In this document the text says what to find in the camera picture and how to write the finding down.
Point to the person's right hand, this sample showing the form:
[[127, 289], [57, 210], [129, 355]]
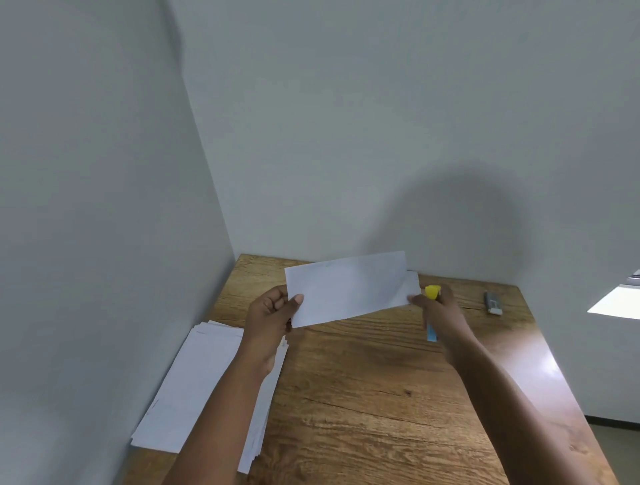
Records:
[[445, 325]]

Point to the person's left hand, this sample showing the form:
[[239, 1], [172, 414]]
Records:
[[264, 320]]

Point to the person's right thumb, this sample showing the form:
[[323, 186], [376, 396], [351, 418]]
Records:
[[417, 300]]

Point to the person's left thumb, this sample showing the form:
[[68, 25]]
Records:
[[292, 305]]

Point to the blue glue stick yellow cap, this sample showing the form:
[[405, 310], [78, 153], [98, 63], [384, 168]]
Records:
[[432, 292]]

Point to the white envelope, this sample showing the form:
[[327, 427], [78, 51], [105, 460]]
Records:
[[350, 287]]

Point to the person's left forearm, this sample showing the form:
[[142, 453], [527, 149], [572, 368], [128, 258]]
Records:
[[225, 419]]

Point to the person's right forearm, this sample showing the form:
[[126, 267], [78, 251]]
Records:
[[515, 424]]

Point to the grey white stapler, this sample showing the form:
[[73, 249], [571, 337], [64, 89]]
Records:
[[493, 303]]

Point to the stack of white paper sheets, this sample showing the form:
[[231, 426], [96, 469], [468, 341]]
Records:
[[200, 379]]

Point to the bright window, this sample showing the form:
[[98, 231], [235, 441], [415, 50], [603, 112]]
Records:
[[617, 302]]

